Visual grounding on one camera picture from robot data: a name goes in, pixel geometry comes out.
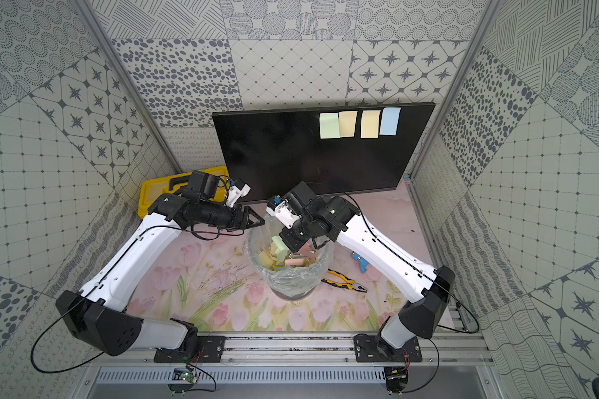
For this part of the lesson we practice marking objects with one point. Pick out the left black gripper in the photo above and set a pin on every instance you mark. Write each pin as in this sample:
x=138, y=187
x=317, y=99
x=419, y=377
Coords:
x=240, y=218

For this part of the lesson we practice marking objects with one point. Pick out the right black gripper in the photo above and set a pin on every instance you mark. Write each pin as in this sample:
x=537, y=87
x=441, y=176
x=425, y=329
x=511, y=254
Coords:
x=287, y=237

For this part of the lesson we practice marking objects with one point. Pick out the mesh waste bin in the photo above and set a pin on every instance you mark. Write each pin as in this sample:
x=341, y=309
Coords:
x=292, y=286

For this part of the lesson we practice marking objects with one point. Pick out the green sticky note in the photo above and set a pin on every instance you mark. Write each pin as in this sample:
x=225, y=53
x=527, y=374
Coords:
x=279, y=250
x=329, y=126

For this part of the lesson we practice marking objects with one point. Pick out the light blue sticky note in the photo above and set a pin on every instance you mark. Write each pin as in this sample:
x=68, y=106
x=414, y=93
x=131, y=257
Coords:
x=389, y=121

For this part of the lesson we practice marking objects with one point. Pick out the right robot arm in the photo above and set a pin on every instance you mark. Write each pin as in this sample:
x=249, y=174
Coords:
x=307, y=216

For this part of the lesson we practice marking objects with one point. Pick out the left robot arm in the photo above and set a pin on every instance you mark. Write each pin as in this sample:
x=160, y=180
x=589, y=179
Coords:
x=96, y=313

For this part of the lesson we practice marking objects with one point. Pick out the discarded sticky notes pile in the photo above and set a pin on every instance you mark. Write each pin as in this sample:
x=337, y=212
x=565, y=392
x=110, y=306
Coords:
x=304, y=258

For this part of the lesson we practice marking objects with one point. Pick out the black computer monitor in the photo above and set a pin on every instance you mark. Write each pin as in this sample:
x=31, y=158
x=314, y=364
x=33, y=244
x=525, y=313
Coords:
x=274, y=150

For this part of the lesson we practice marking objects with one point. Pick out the pale yellow sticky note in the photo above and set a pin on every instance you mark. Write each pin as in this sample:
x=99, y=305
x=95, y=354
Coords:
x=347, y=123

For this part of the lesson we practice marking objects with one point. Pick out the yellow black toolbox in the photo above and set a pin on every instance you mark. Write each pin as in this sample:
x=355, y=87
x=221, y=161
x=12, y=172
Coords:
x=152, y=189

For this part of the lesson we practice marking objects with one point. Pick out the blue plastic clamp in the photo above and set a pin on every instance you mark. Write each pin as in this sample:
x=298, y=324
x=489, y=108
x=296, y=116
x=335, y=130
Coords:
x=362, y=262

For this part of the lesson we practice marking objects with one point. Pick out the pink floral table mat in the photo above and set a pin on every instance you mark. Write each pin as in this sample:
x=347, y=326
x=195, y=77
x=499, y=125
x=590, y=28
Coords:
x=213, y=285

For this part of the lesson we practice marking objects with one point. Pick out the small green circuit board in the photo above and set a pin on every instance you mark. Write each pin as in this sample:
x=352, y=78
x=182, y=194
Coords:
x=184, y=375

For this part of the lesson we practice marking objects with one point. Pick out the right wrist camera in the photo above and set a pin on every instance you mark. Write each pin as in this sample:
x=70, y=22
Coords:
x=281, y=210

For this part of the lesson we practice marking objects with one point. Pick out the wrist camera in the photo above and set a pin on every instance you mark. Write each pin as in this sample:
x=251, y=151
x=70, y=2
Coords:
x=236, y=190
x=281, y=210

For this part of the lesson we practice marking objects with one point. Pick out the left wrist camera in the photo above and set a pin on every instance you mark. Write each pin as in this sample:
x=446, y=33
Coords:
x=236, y=190

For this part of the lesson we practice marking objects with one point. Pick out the yellow handled pliers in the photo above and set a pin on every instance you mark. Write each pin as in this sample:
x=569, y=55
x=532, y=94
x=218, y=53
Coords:
x=337, y=279

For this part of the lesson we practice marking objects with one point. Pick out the aluminium mounting rail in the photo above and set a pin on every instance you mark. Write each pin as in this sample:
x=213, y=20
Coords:
x=329, y=349

